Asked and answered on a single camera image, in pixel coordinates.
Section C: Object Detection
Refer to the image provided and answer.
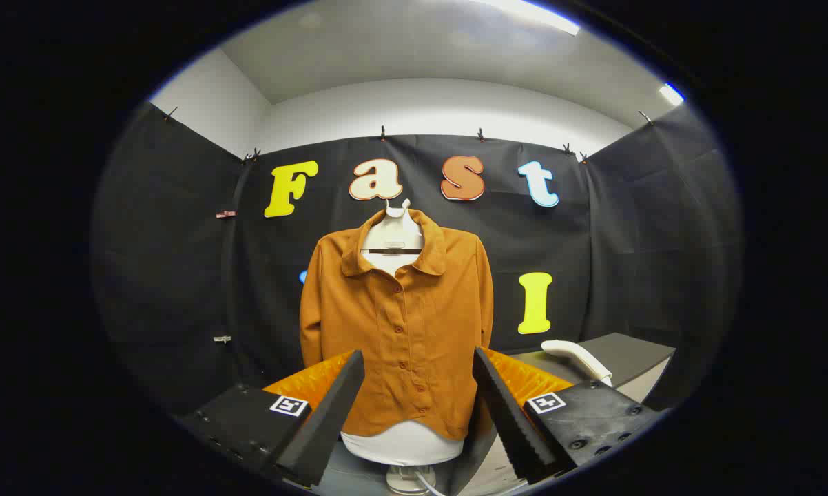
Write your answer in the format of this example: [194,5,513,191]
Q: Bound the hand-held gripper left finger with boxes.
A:
[173,349,366,490]

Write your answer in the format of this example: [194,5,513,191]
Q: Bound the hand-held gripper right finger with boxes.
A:
[473,347,666,486]

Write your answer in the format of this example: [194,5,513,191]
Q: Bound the white garment steamer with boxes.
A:
[541,339,613,386]

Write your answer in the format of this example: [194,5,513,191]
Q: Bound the brown button-up shirt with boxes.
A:
[299,209,495,442]

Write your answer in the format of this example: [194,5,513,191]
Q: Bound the black backdrop cloth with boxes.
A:
[90,102,744,414]

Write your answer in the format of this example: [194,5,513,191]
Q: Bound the row of black clips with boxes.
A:
[163,107,656,166]

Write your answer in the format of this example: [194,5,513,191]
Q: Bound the long ceiling light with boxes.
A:
[483,0,581,37]

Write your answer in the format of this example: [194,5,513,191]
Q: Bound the white steamer hose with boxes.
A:
[414,467,449,496]

